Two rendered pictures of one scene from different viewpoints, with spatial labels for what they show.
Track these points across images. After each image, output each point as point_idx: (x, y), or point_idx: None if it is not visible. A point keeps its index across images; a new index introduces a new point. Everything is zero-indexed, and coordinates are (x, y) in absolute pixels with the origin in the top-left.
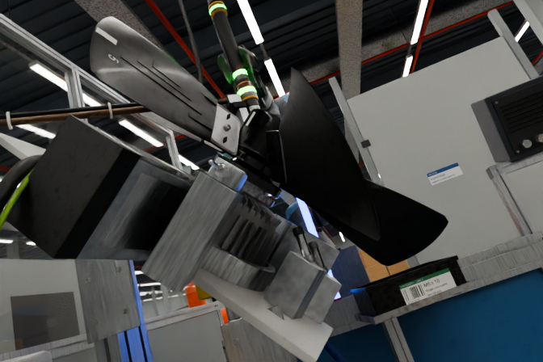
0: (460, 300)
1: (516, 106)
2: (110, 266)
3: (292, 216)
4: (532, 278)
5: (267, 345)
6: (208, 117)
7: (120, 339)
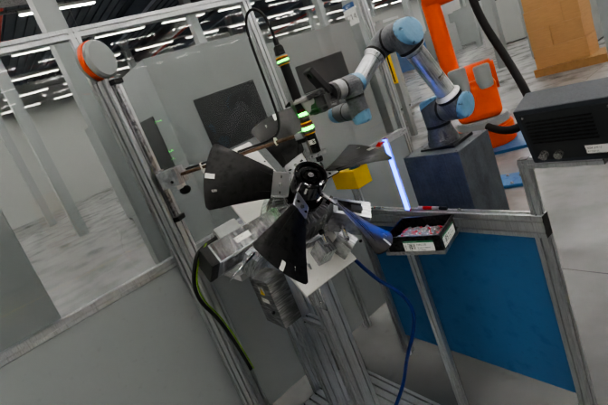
0: (480, 235)
1: (540, 125)
2: None
3: (422, 112)
4: (529, 240)
5: None
6: (267, 186)
7: None
